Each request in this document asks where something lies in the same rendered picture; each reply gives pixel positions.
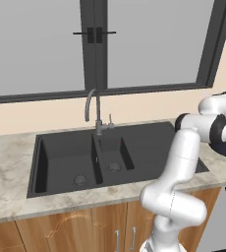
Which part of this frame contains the black double-bowl sink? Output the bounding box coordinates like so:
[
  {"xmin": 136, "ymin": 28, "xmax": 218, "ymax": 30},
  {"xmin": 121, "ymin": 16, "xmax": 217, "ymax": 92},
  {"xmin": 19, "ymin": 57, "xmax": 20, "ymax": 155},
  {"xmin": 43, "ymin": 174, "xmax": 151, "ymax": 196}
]
[{"xmin": 26, "ymin": 121, "xmax": 210, "ymax": 199}]

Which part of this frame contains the dark blue pot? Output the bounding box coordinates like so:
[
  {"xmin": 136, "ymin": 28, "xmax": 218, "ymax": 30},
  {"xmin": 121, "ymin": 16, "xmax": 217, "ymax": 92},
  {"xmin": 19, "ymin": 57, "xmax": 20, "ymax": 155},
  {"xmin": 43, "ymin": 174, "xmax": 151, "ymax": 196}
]
[{"xmin": 208, "ymin": 129, "xmax": 226, "ymax": 159}]

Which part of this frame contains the grey curved tap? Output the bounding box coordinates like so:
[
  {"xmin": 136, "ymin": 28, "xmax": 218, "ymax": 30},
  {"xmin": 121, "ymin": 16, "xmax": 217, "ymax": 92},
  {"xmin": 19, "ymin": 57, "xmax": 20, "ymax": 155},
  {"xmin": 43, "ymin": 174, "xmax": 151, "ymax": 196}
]
[{"xmin": 84, "ymin": 88, "xmax": 116, "ymax": 137}]

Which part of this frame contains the dark-framed window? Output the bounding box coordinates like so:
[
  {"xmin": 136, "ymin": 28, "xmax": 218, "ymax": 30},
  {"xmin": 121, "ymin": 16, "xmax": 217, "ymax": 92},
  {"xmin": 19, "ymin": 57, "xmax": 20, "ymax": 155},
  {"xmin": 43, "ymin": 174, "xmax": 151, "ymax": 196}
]
[{"xmin": 0, "ymin": 0, "xmax": 226, "ymax": 105}]

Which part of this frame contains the grey dishwasher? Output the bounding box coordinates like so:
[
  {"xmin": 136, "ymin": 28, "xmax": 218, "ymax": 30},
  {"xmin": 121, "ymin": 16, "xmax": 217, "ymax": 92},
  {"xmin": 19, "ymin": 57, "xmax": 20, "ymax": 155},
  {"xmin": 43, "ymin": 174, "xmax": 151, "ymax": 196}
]
[{"xmin": 195, "ymin": 185, "xmax": 226, "ymax": 252}]

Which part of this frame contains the black window handle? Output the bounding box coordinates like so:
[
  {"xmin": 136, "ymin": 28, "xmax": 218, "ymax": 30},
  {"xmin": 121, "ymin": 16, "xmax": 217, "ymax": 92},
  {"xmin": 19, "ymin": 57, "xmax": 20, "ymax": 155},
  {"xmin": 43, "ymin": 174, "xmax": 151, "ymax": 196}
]
[
  {"xmin": 95, "ymin": 27, "xmax": 117, "ymax": 44},
  {"xmin": 73, "ymin": 27, "xmax": 95, "ymax": 44}
]

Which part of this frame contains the silver cupboard handle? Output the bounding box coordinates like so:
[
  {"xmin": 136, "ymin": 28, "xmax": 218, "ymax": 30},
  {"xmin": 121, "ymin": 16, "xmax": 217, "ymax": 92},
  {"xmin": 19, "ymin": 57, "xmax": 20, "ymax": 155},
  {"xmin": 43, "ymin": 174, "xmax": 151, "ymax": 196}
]
[
  {"xmin": 114, "ymin": 229, "xmax": 121, "ymax": 252},
  {"xmin": 129, "ymin": 226, "xmax": 138, "ymax": 252}
]

